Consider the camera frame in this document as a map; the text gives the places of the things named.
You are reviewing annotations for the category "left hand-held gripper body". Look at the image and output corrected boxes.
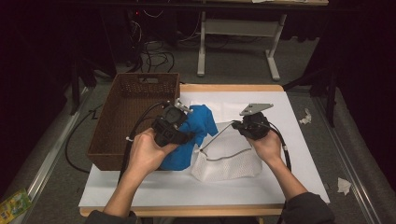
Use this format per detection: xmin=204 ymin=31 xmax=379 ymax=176
xmin=151 ymin=98 xmax=194 ymax=147

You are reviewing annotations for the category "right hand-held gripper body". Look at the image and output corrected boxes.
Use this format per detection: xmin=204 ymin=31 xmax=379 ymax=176
xmin=236 ymin=103 xmax=275 ymax=141

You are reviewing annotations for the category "blue garment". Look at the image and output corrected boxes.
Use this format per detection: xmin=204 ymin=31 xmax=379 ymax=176
xmin=159 ymin=104 xmax=219 ymax=172

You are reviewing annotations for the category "white mesh laundry bag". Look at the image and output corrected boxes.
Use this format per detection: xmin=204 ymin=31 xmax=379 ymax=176
xmin=190 ymin=100 xmax=264 ymax=183

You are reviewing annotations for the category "brown woven basket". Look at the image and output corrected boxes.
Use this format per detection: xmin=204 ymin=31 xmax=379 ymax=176
xmin=86 ymin=72 xmax=181 ymax=172

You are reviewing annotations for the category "person's right hand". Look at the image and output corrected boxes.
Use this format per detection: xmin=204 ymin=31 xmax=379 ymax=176
xmin=245 ymin=130 xmax=286 ymax=168

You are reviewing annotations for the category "person's left hand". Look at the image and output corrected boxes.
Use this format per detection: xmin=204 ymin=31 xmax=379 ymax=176
xmin=125 ymin=127 xmax=180 ymax=180

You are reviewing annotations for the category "crumpled white paper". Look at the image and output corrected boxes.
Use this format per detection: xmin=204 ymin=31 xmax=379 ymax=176
xmin=299 ymin=107 xmax=313 ymax=126
xmin=337 ymin=176 xmax=352 ymax=197

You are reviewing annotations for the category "dark metal stand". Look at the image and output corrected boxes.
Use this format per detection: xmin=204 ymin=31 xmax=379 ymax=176
xmin=68 ymin=57 xmax=98 ymax=117
xmin=281 ymin=65 xmax=341 ymax=129

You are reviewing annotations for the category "person's right dark sleeve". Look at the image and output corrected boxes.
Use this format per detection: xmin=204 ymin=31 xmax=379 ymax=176
xmin=281 ymin=191 xmax=336 ymax=224

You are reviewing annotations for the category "person's dark sleeve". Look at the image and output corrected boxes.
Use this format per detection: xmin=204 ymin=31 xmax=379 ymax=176
xmin=281 ymin=191 xmax=336 ymax=224
xmin=85 ymin=209 xmax=138 ymax=224

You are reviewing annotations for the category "person's left dark sleeve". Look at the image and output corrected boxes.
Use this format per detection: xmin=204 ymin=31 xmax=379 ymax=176
xmin=85 ymin=209 xmax=138 ymax=224

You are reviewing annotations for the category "green printed packet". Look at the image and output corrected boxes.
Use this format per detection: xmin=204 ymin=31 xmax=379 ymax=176
xmin=0 ymin=188 xmax=33 ymax=224

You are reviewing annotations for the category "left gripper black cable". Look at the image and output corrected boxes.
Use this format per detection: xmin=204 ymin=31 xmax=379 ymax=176
xmin=117 ymin=101 xmax=169 ymax=185

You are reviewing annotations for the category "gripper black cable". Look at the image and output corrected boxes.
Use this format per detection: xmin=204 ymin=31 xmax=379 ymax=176
xmin=117 ymin=101 xmax=169 ymax=185
xmin=266 ymin=121 xmax=292 ymax=173

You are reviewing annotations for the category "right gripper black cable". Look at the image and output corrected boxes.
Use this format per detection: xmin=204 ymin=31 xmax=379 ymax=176
xmin=266 ymin=121 xmax=292 ymax=173

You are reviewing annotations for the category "tangle of black cables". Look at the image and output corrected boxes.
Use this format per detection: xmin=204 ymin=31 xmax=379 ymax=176
xmin=125 ymin=8 xmax=176 ymax=75

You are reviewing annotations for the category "white metal desk frame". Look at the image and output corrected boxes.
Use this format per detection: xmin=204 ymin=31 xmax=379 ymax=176
xmin=196 ymin=10 xmax=288 ymax=82

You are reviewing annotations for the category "black floor cable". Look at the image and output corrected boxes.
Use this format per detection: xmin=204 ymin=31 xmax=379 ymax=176
xmin=64 ymin=105 xmax=105 ymax=175

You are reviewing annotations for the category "metal floor rail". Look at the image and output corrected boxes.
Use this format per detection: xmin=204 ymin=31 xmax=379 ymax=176
xmin=311 ymin=95 xmax=391 ymax=224
xmin=10 ymin=86 xmax=92 ymax=224

